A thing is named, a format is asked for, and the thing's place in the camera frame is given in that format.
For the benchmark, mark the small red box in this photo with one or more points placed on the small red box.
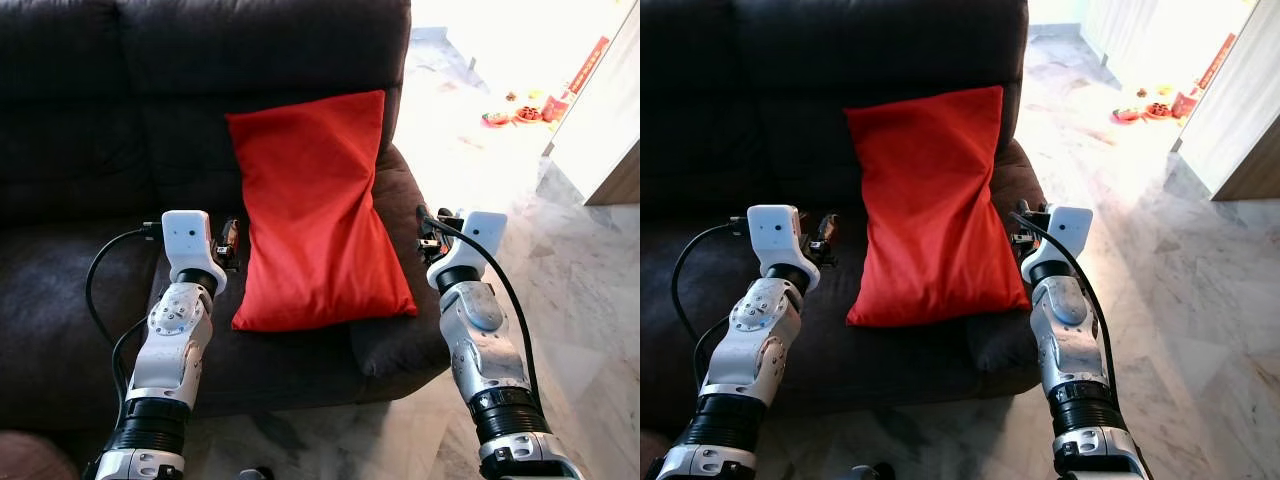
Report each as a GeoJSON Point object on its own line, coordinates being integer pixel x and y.
{"type": "Point", "coordinates": [556, 108]}
{"type": "Point", "coordinates": [1185, 105]}

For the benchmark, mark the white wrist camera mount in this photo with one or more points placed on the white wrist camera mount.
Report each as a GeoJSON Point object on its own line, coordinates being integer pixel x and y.
{"type": "Point", "coordinates": [187, 240]}
{"type": "Point", "coordinates": [485, 235]}
{"type": "Point", "coordinates": [772, 235]}
{"type": "Point", "coordinates": [1070, 230]}

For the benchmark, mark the black left robot foot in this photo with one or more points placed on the black left robot foot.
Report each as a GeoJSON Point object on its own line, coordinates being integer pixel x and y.
{"type": "Point", "coordinates": [872, 472]}
{"type": "Point", "coordinates": [255, 473]}

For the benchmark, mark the dark brown fabric sofa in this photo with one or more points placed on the dark brown fabric sofa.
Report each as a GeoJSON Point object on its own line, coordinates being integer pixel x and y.
{"type": "Point", "coordinates": [80, 300]}
{"type": "Point", "coordinates": [700, 150]}

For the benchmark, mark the red rectangular pillow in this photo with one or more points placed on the red rectangular pillow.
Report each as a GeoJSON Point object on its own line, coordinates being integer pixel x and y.
{"type": "Point", "coordinates": [930, 210]}
{"type": "Point", "coordinates": [310, 210]}

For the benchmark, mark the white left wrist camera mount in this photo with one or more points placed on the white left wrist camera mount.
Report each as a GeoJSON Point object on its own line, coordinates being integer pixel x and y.
{"type": "Point", "coordinates": [187, 240]}
{"type": "Point", "coordinates": [772, 235]}

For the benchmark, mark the small red bowl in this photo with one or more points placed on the small red bowl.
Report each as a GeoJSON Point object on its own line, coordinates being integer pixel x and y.
{"type": "Point", "coordinates": [496, 120]}
{"type": "Point", "coordinates": [527, 114]}
{"type": "Point", "coordinates": [1126, 116]}
{"type": "Point", "coordinates": [1157, 111]}

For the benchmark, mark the white cabinet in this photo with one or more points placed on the white cabinet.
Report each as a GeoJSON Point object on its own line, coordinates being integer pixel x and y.
{"type": "Point", "coordinates": [1235, 120]}
{"type": "Point", "coordinates": [600, 130]}

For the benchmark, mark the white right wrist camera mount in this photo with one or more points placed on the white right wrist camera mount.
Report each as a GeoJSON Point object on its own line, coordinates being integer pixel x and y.
{"type": "Point", "coordinates": [1070, 230]}
{"type": "Point", "coordinates": [485, 235]}

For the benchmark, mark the red paper strip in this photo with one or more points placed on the red paper strip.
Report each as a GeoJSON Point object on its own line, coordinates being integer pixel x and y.
{"type": "Point", "coordinates": [588, 66]}
{"type": "Point", "coordinates": [1216, 62]}

